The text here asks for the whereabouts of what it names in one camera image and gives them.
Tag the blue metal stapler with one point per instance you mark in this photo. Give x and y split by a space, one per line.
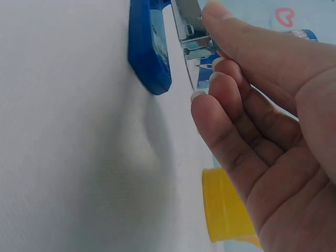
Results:
147 47

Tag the yellow plastic cup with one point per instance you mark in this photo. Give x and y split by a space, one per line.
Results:
223 207

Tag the person's right hand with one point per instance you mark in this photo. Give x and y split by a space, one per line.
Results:
288 147

